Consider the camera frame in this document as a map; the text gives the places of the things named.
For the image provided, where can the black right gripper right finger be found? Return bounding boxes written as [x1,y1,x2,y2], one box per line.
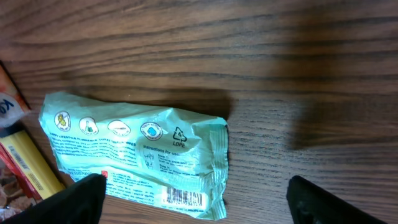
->
[287,175,386,224]

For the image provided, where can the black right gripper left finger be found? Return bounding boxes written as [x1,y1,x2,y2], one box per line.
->
[2,174,106,224]

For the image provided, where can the yellow highlighter pen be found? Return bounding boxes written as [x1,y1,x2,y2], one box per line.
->
[1,128,65,200]

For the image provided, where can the teal wet wipes packet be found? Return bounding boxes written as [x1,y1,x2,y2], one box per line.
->
[39,92,228,220]

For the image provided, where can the red snack stick packet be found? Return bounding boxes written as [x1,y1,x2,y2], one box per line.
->
[1,67,42,201]

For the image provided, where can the brown cookie snack bag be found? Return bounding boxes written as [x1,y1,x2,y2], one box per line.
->
[1,161,36,222]

